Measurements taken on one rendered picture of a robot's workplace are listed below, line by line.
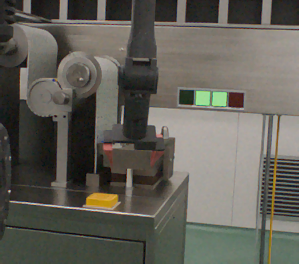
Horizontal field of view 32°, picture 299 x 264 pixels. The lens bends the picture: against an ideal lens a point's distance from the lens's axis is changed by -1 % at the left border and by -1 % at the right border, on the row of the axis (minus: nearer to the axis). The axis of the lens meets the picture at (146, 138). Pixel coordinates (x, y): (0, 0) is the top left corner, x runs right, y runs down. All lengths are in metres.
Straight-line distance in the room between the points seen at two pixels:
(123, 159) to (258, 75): 0.60
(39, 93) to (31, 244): 0.50
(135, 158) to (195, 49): 0.52
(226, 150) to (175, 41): 2.44
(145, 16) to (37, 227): 0.70
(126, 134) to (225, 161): 3.14
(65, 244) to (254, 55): 0.94
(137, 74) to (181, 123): 3.22
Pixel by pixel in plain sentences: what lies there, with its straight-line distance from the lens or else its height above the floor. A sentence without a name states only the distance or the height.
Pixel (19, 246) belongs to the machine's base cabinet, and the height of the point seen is 0.76.
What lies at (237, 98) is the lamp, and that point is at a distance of 1.91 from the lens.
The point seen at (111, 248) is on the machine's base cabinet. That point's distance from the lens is 1.45.
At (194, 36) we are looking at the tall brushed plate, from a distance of 1.94.
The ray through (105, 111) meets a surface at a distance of 1.76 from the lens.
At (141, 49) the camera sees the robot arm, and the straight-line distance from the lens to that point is 1.10.
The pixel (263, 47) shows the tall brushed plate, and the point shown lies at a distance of 1.92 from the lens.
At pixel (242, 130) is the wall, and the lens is 4.27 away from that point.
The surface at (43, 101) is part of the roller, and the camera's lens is 1.73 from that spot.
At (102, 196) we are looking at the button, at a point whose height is 0.92.
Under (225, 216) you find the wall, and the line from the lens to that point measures 4.40.
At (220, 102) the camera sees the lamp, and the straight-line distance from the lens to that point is 1.91.
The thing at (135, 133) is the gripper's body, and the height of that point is 1.13.
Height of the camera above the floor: 1.26
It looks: 7 degrees down
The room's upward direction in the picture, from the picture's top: 3 degrees clockwise
